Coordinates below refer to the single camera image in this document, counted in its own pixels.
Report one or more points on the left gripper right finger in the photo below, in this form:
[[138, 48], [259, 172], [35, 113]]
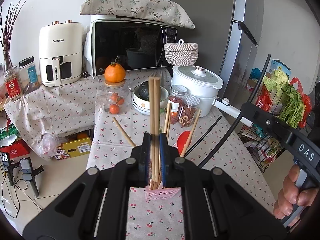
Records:
[[214, 205]]

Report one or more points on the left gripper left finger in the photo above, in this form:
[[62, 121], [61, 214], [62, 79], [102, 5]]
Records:
[[95, 205]]

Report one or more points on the large orange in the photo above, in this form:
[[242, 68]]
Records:
[[115, 73]]

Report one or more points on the black microwave oven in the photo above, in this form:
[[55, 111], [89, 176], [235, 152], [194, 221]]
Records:
[[133, 43]]

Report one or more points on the black wire rack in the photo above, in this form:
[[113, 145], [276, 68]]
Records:
[[263, 147]]

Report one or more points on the cherry print tablecloth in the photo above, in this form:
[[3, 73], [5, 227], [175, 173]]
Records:
[[60, 111]]

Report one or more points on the floral cloth cover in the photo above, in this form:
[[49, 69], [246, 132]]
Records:
[[164, 11]]

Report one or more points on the yellow cardboard box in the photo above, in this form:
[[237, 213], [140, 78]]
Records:
[[76, 145]]

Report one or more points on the dried twig bundle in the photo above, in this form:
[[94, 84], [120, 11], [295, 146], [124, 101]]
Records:
[[7, 26]]

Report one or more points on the pink perforated utensil basket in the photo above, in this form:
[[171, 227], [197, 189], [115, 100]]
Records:
[[160, 194]]

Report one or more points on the green leafy vegetables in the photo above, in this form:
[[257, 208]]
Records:
[[283, 99]]

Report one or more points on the woven lidded basket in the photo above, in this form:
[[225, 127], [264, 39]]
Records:
[[181, 53]]

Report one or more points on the jar with black lid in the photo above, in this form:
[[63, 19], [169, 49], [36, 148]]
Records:
[[28, 75]]

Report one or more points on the white air fryer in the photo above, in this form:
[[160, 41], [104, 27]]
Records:
[[60, 53]]

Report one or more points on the jar of dried fruit slices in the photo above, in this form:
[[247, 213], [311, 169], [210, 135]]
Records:
[[188, 110]]

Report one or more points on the red plastic bag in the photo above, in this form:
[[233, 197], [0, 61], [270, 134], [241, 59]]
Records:
[[305, 99]]

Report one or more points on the spice jar red label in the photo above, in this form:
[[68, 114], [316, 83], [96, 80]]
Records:
[[13, 83]]

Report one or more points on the person's right hand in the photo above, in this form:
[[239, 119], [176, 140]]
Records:
[[290, 195]]

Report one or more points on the glass jar with tangerines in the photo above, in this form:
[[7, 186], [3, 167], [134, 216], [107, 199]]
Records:
[[114, 97]]

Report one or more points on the jar of red dried fruit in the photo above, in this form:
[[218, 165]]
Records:
[[177, 94]]

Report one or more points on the grey refrigerator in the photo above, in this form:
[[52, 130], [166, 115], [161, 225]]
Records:
[[228, 34]]

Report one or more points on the white electric pot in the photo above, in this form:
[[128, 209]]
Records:
[[205, 85]]

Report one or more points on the red plastic spoon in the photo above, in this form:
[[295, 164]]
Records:
[[182, 139]]

